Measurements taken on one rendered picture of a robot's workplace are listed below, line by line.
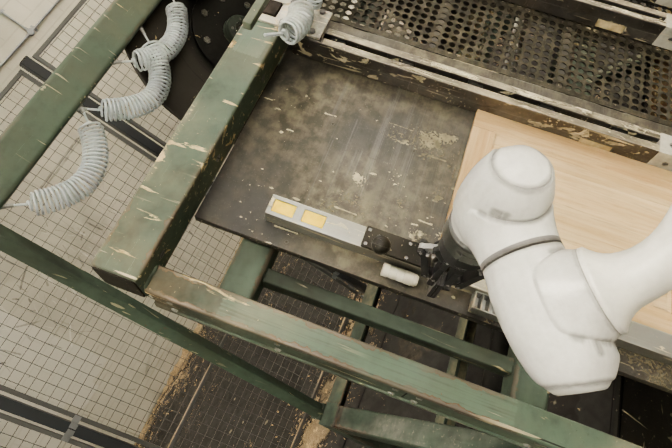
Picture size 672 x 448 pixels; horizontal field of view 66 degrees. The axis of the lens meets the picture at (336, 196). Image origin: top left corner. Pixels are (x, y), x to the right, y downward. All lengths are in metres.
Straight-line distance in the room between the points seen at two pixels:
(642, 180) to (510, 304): 0.90
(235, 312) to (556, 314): 0.64
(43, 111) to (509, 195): 1.22
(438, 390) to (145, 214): 0.66
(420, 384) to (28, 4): 5.53
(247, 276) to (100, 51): 0.81
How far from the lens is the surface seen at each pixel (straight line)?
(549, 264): 0.63
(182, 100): 1.74
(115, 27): 1.69
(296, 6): 1.29
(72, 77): 1.59
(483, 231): 0.65
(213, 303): 1.07
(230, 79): 1.28
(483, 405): 1.08
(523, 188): 0.62
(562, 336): 0.62
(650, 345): 1.27
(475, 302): 1.17
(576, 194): 1.37
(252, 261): 1.18
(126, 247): 1.09
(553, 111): 1.42
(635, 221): 1.41
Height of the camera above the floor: 2.07
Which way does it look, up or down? 25 degrees down
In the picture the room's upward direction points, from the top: 53 degrees counter-clockwise
